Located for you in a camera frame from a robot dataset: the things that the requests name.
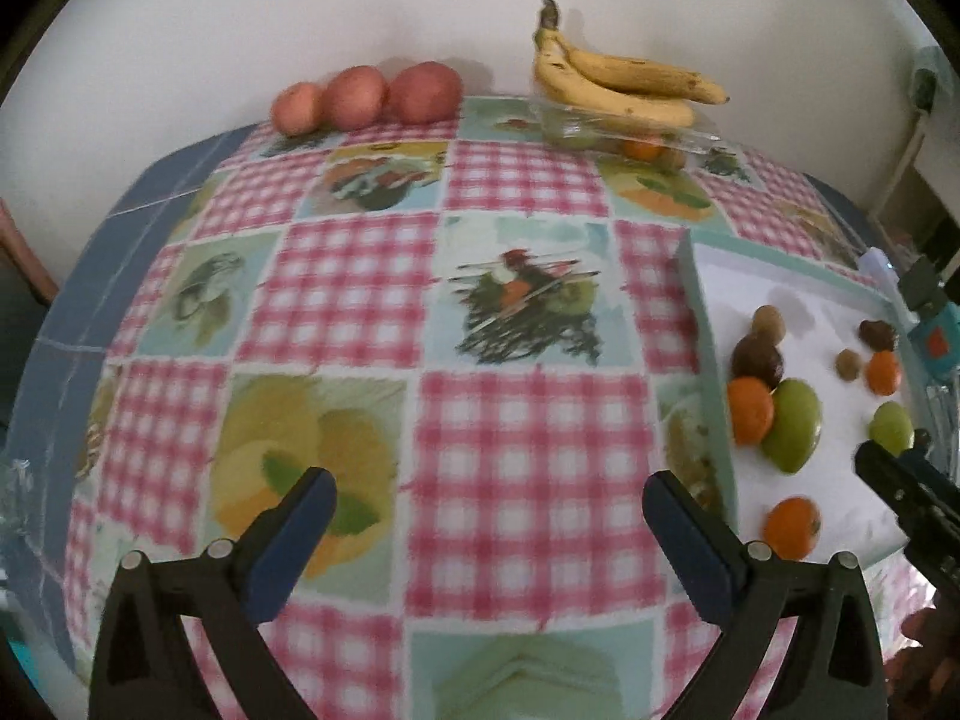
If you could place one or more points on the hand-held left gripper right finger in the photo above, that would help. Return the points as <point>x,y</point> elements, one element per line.
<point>679,532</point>

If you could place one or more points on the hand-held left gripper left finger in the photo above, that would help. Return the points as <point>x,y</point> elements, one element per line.
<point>304,532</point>

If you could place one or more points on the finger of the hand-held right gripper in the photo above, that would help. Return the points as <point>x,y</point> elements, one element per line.
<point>922,495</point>

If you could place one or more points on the green fruit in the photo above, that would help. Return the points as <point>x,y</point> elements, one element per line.
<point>891,426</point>
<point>795,424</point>

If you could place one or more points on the tangerine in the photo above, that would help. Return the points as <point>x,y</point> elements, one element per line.
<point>793,525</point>
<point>750,410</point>
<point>643,149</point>
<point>883,373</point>

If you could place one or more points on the dark brown date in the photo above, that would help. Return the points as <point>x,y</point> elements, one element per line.
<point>877,332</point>

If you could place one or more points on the dark purple passion fruit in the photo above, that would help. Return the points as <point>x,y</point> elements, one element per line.
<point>757,361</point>

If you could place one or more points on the white tray with teal rim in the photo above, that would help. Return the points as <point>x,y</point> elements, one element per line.
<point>840,292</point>

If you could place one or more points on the small olive brown fruit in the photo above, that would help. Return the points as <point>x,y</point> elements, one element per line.
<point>769,322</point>

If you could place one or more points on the person's right hand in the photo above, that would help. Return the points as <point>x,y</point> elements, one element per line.
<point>911,626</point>

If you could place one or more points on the teal packet with orange dot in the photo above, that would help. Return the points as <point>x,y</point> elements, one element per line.
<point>934,334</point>

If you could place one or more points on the checkered fruit print tablecloth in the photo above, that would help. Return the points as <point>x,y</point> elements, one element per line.
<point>525,427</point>

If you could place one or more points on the small white blue object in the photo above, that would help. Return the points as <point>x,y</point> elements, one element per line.
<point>875,264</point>

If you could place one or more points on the clear plastic container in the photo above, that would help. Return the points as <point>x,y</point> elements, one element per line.
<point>701,142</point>

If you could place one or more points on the small red apple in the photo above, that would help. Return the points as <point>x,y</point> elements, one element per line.
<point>296,109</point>

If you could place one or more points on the spotted yellow banana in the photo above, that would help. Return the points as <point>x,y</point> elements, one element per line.
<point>622,110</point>
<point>645,75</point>

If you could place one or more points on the white furniture frame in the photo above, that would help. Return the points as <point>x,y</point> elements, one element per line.
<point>911,157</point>

